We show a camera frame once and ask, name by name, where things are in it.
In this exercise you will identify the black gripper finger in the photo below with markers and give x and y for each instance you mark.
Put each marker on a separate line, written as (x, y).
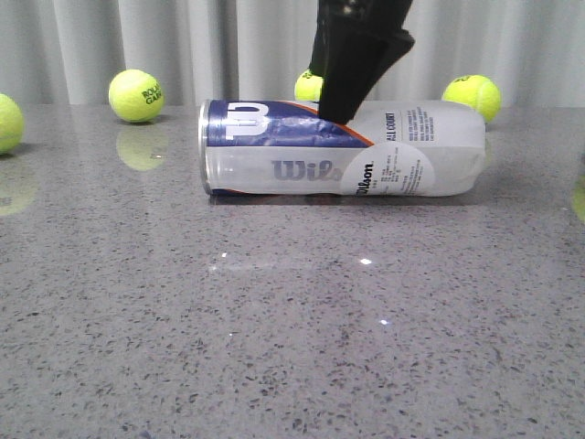
(371, 39)
(325, 47)

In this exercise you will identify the Wilson tennis ball can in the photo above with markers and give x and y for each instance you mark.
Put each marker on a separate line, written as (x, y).
(424, 149)

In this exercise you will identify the yellow tennis ball centre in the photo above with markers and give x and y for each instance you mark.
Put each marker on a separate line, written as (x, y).
(308, 87)

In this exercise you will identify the yellow tennis ball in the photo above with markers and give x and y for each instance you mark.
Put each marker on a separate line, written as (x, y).
(476, 91)
(308, 87)

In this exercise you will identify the yellow tennis ball right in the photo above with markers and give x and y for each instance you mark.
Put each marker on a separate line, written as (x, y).
(476, 91)

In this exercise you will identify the Roland Garros tennis ball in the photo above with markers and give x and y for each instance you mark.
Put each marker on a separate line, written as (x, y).
(136, 96)

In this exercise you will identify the Wilson 3 tennis ball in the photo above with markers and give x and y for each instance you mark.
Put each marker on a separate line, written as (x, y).
(12, 124)

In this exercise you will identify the white pleated curtain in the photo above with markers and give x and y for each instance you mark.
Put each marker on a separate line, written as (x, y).
(68, 51)

